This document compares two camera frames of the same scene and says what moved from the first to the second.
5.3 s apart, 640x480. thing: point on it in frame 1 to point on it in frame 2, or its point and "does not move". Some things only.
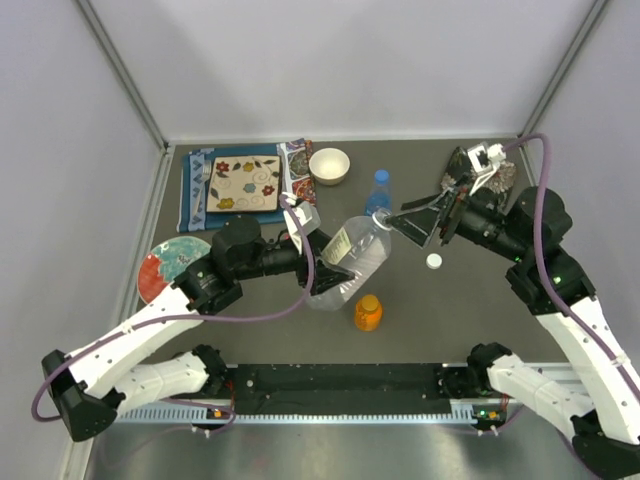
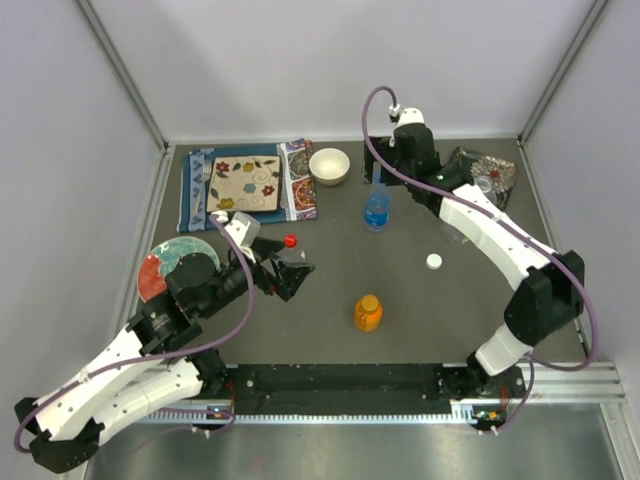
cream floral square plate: [244, 183] does not move
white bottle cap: [434, 261] does not move
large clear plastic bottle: [361, 246] to [485, 185]
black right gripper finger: [417, 225] to [379, 145]
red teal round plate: [165, 261] does not move
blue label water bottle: [379, 194] does not move
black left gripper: [323, 277] to [287, 282]
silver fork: [207, 171] does not move
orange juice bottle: [369, 313] does not move
